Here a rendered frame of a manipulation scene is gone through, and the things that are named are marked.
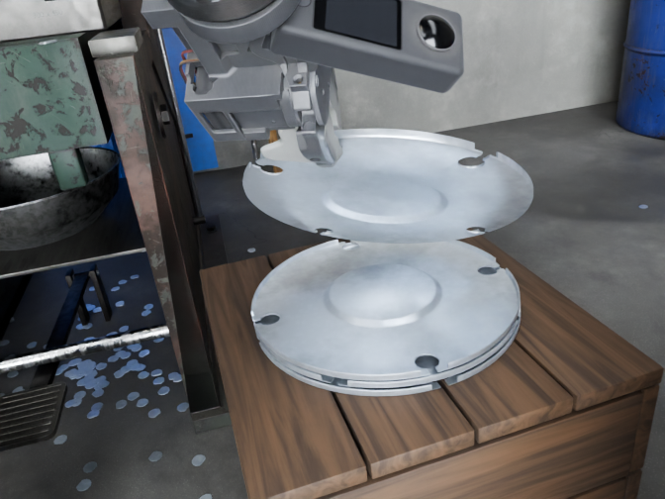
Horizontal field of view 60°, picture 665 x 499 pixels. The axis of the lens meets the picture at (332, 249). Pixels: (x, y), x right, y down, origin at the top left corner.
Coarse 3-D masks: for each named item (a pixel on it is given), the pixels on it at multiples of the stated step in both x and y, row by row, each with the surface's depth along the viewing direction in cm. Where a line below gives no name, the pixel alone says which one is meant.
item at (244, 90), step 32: (160, 0) 30; (288, 0) 29; (192, 32) 31; (224, 32) 29; (256, 32) 29; (192, 64) 36; (224, 64) 34; (256, 64) 35; (288, 64) 34; (192, 96) 35; (224, 96) 35; (256, 96) 34; (288, 96) 35; (320, 96) 36; (224, 128) 39; (256, 128) 39; (288, 128) 39
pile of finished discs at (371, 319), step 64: (320, 256) 73; (384, 256) 71; (448, 256) 69; (256, 320) 61; (320, 320) 60; (384, 320) 58; (448, 320) 57; (512, 320) 55; (320, 384) 53; (384, 384) 51; (448, 384) 52
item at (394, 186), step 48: (384, 144) 46; (432, 144) 45; (288, 192) 58; (336, 192) 58; (384, 192) 57; (432, 192) 56; (480, 192) 54; (528, 192) 53; (384, 240) 71; (432, 240) 69
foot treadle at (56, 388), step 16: (80, 272) 130; (80, 288) 123; (64, 304) 116; (64, 320) 110; (64, 336) 104; (48, 368) 95; (32, 384) 91; (48, 384) 89; (64, 384) 88; (0, 400) 86; (16, 400) 86; (32, 400) 86; (48, 400) 85; (64, 400) 86; (0, 416) 83; (16, 416) 82; (32, 416) 82; (48, 416) 82; (0, 432) 80; (16, 432) 80; (32, 432) 79; (48, 432) 79; (0, 448) 77
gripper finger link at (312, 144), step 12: (312, 108) 37; (312, 120) 37; (300, 132) 38; (312, 132) 36; (324, 132) 39; (300, 144) 38; (312, 144) 38; (324, 144) 39; (312, 156) 39; (324, 156) 39
